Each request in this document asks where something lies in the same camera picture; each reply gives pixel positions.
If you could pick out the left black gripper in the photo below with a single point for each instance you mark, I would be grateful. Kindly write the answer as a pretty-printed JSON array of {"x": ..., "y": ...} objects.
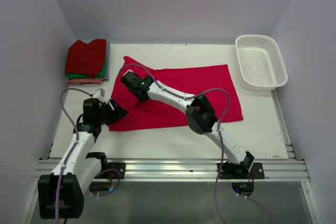
[{"x": 117, "y": 113}]

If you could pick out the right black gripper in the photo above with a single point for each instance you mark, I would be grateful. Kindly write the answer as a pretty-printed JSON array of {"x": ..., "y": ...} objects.
[{"x": 132, "y": 91}]

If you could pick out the pink red t shirt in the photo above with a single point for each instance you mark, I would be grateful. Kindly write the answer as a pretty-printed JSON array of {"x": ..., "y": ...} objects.
[{"x": 154, "y": 114}]

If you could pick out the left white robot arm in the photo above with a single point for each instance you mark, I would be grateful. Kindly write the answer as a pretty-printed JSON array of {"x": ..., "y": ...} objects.
[{"x": 61, "y": 194}]

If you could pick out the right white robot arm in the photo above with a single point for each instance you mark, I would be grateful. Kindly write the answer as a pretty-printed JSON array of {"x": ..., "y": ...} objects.
[{"x": 200, "y": 114}]

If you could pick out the blue folded shirt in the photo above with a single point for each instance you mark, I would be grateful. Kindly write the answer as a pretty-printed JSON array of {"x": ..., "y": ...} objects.
[{"x": 107, "y": 58}]

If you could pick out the salmon folded shirt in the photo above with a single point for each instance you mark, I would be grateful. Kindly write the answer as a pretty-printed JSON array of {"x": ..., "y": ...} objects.
[{"x": 81, "y": 81}]

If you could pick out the white plastic basket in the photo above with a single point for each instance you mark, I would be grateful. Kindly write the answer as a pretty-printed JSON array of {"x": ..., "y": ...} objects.
[{"x": 260, "y": 62}]

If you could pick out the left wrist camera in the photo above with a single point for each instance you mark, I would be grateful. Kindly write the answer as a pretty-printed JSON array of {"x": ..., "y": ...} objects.
[{"x": 99, "y": 94}]

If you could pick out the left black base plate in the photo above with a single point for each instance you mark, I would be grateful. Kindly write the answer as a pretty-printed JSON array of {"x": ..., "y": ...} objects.
[{"x": 116, "y": 166}]

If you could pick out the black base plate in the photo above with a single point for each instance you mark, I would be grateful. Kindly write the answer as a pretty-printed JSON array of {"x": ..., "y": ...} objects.
[
  {"x": 116, "y": 166},
  {"x": 232, "y": 171}
]

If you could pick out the aluminium mounting rail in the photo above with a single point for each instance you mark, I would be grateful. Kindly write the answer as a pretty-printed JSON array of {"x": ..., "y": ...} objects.
[{"x": 205, "y": 170}]

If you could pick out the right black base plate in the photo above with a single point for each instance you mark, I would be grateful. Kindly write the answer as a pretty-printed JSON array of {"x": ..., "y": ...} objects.
[{"x": 232, "y": 171}]

